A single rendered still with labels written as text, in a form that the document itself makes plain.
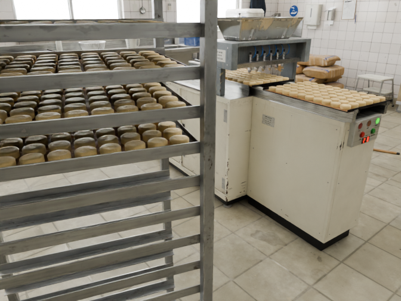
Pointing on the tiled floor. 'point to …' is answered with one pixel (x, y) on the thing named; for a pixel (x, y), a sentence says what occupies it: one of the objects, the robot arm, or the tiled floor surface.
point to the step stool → (377, 88)
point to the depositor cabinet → (242, 115)
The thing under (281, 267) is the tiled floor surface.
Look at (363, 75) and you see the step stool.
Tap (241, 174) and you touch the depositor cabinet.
